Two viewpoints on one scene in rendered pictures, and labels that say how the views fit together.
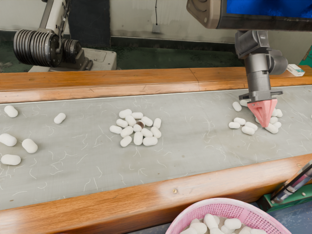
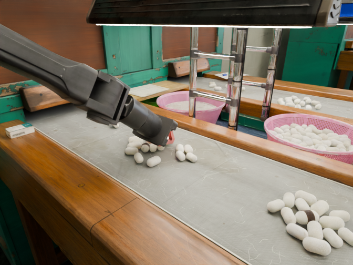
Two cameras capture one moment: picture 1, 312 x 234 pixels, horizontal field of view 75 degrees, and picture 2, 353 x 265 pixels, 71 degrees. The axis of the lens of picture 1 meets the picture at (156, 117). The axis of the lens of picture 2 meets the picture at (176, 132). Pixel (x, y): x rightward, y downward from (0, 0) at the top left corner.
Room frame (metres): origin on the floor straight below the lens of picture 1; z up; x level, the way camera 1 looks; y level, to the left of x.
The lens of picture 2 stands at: (0.69, 0.22, 1.05)
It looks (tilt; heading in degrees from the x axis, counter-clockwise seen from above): 24 degrees down; 243
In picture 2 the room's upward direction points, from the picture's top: straight up
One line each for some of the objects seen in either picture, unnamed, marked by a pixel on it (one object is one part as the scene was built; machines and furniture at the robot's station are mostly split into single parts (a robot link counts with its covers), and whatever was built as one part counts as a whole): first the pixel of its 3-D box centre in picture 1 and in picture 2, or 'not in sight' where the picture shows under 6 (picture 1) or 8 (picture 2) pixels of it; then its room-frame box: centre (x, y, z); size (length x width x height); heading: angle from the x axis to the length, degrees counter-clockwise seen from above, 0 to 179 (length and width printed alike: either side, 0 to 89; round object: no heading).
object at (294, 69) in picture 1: (295, 70); (20, 130); (0.79, -0.52, 0.78); 0.06 x 0.04 x 0.02; 22
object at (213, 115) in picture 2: not in sight; (190, 111); (0.22, -0.58, 0.72); 0.27 x 0.27 x 0.10
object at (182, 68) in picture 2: not in sight; (190, 66); (0.01, -0.96, 0.83); 0.30 x 0.06 x 0.07; 22
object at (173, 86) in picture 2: not in sight; (152, 90); (0.30, -0.78, 0.77); 0.33 x 0.15 x 0.01; 22
